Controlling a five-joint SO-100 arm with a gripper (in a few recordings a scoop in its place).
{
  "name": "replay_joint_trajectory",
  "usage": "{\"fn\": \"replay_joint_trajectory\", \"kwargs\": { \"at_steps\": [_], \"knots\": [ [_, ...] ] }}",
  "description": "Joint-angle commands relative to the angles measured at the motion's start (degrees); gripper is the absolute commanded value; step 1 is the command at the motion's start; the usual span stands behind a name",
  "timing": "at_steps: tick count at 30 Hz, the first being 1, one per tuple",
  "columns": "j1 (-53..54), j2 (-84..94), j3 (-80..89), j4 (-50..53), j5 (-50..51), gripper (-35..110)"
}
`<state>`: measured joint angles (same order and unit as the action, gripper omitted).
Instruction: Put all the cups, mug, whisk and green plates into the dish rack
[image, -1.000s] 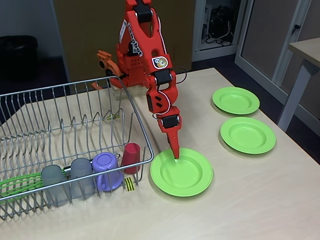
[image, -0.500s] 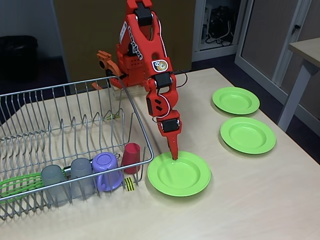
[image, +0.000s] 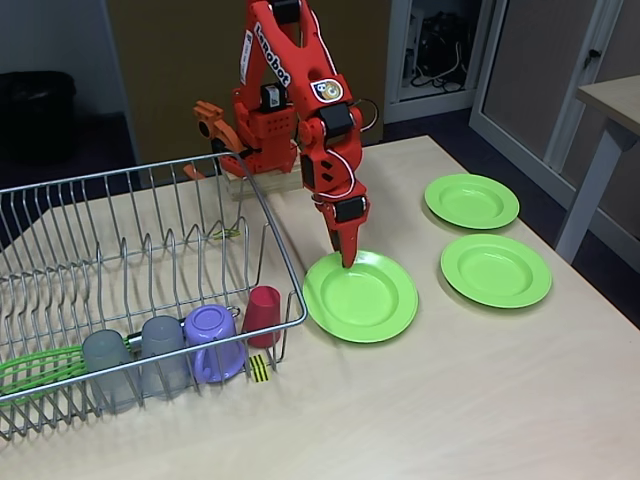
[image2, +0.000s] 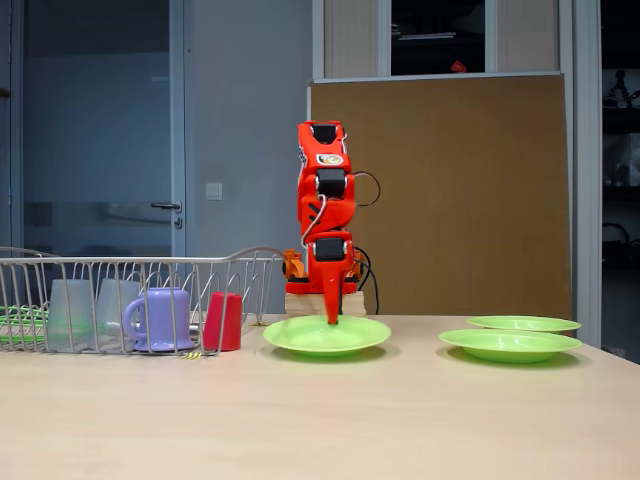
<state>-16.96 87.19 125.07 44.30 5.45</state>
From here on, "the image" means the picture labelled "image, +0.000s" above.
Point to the green plastic plate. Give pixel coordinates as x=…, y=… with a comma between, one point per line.
x=475, y=200
x=500, y=270
x=360, y=305

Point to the red plastic cup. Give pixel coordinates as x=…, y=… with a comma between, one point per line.
x=262, y=312

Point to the purple plastic mug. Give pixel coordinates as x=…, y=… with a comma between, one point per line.
x=210, y=325

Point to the grey translucent plastic cup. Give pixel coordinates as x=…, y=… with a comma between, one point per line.
x=107, y=350
x=162, y=340

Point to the orange LeRobot robot arm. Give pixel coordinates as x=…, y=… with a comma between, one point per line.
x=300, y=60

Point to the wooden base block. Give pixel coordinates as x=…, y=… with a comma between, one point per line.
x=280, y=177

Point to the yellow black striped tape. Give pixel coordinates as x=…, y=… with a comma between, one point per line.
x=260, y=369
x=230, y=233

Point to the orange table clamp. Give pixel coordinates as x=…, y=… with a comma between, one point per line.
x=220, y=130

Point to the white open cabinet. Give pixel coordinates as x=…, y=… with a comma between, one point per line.
x=462, y=100

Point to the white framed sliding door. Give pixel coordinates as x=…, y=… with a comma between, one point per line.
x=487, y=75

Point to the black electronics in cabinet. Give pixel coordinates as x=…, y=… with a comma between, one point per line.
x=440, y=30

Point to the brown board panel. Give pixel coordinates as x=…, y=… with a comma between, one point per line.
x=145, y=60

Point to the beige side table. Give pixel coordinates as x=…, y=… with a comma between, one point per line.
x=615, y=97

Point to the small black door lock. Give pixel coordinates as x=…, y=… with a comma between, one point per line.
x=593, y=55

